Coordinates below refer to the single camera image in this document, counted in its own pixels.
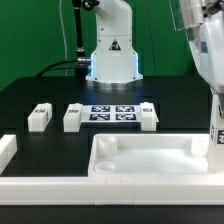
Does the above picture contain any white desk top tray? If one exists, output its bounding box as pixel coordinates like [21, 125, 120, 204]
[88, 133, 212, 177]

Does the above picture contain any white front fence bar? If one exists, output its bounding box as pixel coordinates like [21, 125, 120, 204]
[0, 175, 224, 205]

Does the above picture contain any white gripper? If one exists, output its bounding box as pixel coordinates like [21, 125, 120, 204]
[169, 0, 224, 94]

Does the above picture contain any black cable bundle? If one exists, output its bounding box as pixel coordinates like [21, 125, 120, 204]
[35, 59, 92, 78]

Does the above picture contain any fiducial marker plate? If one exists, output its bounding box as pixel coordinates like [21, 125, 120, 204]
[81, 105, 141, 123]

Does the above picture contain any white left fence block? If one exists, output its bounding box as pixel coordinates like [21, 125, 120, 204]
[0, 135, 17, 175]

